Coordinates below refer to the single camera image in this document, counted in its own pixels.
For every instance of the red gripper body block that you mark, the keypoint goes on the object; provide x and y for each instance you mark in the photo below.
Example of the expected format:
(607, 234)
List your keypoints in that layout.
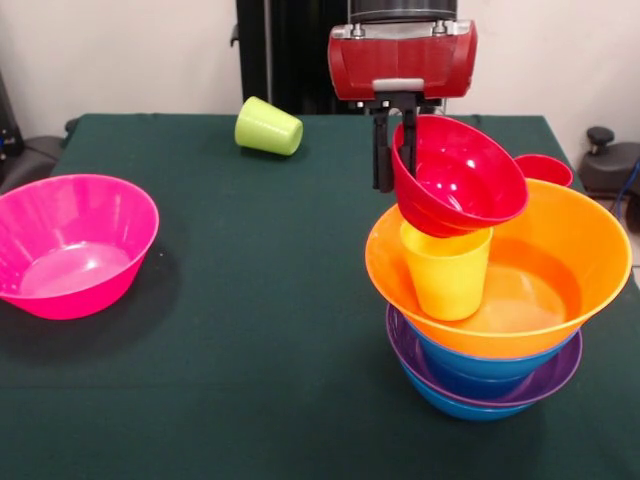
(400, 60)

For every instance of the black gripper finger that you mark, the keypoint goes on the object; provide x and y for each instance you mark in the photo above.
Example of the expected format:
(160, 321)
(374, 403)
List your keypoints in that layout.
(410, 145)
(382, 155)

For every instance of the small red plastic bowl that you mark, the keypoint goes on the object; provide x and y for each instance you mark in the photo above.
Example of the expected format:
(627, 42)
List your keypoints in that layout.
(460, 170)

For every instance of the green plastic cup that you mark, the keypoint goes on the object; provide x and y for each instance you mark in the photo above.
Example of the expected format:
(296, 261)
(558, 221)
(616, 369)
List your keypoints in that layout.
(267, 127)

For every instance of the yellow plastic cup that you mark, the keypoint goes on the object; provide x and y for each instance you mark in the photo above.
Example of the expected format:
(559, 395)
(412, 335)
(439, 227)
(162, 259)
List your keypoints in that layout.
(447, 280)

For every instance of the large orange plastic bowl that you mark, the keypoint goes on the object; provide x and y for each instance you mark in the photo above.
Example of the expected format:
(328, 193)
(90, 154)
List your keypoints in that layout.
(550, 235)

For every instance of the small teal blue bowl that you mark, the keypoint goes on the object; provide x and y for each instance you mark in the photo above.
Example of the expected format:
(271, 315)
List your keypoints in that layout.
(475, 391)

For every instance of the purple plastic bowl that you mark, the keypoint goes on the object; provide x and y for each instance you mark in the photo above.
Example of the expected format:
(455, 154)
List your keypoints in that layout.
(555, 375)

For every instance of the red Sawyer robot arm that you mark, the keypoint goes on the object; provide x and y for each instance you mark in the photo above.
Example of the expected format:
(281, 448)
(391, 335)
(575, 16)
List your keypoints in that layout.
(402, 10)

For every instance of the black computer tower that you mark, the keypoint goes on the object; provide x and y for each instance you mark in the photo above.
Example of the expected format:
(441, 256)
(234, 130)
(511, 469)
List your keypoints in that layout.
(7, 125)

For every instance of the red plastic cup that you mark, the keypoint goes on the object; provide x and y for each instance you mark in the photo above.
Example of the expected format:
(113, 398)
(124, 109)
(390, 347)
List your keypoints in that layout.
(547, 170)

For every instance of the dark green tablecloth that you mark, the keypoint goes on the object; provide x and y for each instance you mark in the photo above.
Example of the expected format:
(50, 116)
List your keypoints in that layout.
(250, 400)

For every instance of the large pink plastic bowl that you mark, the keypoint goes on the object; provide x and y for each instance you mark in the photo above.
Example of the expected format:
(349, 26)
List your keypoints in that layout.
(75, 245)

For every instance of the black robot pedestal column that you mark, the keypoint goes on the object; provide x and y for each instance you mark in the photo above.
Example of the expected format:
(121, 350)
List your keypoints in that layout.
(290, 50)

